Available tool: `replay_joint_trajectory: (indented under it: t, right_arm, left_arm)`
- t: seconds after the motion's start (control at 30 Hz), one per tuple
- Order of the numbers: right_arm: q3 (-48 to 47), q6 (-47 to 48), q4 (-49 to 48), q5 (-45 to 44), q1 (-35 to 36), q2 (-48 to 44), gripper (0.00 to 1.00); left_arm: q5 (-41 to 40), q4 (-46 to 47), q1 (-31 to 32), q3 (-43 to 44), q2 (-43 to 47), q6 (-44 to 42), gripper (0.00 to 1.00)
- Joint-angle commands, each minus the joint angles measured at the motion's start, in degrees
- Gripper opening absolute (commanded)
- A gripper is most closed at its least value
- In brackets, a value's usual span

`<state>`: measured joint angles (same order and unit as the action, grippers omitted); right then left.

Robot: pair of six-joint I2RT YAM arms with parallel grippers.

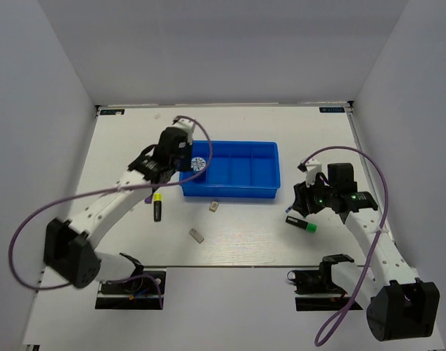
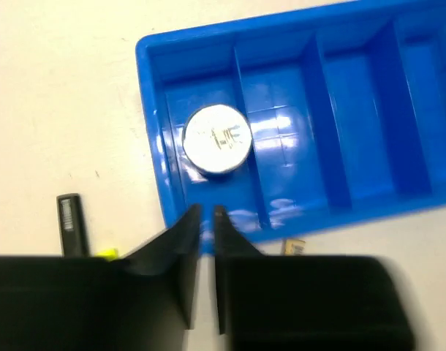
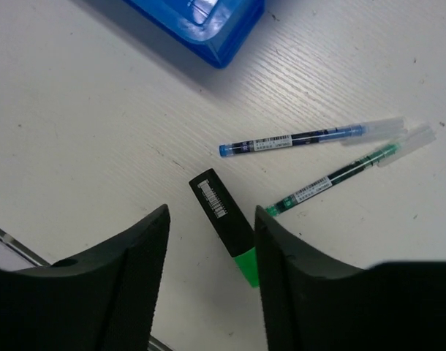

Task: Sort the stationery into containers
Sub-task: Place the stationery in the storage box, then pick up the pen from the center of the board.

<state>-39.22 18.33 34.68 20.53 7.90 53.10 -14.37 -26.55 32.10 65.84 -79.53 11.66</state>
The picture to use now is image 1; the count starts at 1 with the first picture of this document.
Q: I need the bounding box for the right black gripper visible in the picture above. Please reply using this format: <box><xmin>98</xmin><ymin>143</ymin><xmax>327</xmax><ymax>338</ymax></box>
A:
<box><xmin>292</xmin><ymin>173</ymin><xmax>337</xmax><ymax>216</ymax></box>

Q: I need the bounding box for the blue round tape container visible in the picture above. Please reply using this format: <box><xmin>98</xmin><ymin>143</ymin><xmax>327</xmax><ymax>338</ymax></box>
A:
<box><xmin>191</xmin><ymin>156</ymin><xmax>207</xmax><ymax>182</ymax></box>

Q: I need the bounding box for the green cap black highlighter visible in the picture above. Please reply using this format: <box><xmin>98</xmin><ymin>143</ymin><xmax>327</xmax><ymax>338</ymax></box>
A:
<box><xmin>285</xmin><ymin>216</ymin><xmax>317</xmax><ymax>233</ymax></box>

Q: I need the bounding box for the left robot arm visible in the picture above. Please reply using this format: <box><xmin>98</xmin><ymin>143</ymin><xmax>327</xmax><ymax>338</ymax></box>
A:
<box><xmin>44</xmin><ymin>118</ymin><xmax>195</xmax><ymax>292</ymax></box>

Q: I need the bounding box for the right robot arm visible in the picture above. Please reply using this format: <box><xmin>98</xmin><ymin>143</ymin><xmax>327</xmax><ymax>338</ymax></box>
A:
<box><xmin>292</xmin><ymin>159</ymin><xmax>440</xmax><ymax>341</ymax></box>

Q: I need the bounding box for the yellow cap black highlighter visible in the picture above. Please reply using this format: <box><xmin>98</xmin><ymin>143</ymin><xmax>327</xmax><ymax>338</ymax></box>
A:
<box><xmin>153</xmin><ymin>192</ymin><xmax>162</xmax><ymax>222</ymax></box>

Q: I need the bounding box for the beige eraser block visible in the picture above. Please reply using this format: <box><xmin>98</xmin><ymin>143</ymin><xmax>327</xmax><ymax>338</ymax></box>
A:
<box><xmin>209</xmin><ymin>201</ymin><xmax>219</xmax><ymax>212</ymax></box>

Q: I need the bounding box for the blue divided plastic bin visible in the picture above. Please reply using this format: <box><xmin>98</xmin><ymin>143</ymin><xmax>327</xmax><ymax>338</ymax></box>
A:
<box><xmin>179</xmin><ymin>140</ymin><xmax>281</xmax><ymax>199</ymax></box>

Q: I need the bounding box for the grey eraser block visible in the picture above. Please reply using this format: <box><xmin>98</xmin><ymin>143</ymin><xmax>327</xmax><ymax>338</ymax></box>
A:
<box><xmin>189</xmin><ymin>228</ymin><xmax>205</xmax><ymax>244</ymax></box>

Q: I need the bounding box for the right corner label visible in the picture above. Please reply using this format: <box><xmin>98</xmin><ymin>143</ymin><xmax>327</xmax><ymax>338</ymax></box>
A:
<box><xmin>319</xmin><ymin>107</ymin><xmax>345</xmax><ymax>113</ymax></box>

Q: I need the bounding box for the corner label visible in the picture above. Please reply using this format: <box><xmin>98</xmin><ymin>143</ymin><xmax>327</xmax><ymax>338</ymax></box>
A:
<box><xmin>99</xmin><ymin>109</ymin><xmax>125</xmax><ymax>116</ymax></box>
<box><xmin>319</xmin><ymin>107</ymin><xmax>345</xmax><ymax>113</ymax></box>

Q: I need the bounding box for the left corner label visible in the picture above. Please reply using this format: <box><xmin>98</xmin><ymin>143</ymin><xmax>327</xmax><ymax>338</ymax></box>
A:
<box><xmin>99</xmin><ymin>109</ymin><xmax>125</xmax><ymax>116</ymax></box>

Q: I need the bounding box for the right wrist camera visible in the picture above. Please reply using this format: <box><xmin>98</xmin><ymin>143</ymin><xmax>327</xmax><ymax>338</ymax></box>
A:
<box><xmin>298</xmin><ymin>157</ymin><xmax>322</xmax><ymax>187</ymax></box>

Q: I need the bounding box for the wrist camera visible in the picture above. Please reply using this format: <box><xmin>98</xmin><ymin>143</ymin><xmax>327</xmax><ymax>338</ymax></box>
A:
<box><xmin>298</xmin><ymin>157</ymin><xmax>322</xmax><ymax>187</ymax></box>
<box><xmin>173</xmin><ymin>116</ymin><xmax>196</xmax><ymax>145</ymax></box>

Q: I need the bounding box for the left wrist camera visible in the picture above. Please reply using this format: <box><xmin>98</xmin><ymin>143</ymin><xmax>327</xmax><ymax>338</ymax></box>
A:
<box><xmin>173</xmin><ymin>116</ymin><xmax>196</xmax><ymax>145</ymax></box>

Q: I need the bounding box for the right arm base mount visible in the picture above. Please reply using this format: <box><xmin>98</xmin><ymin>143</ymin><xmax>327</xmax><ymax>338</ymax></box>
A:
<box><xmin>287</xmin><ymin>270</ymin><xmax>349</xmax><ymax>312</ymax></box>

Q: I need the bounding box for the metal table edge rail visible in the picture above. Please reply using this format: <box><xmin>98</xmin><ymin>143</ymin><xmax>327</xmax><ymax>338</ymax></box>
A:
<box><xmin>345</xmin><ymin>102</ymin><xmax>384</xmax><ymax>219</ymax></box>

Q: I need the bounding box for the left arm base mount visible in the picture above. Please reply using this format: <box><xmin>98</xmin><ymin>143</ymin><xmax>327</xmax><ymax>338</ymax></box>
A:
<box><xmin>94</xmin><ymin>270</ymin><xmax>167</xmax><ymax>311</ymax></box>

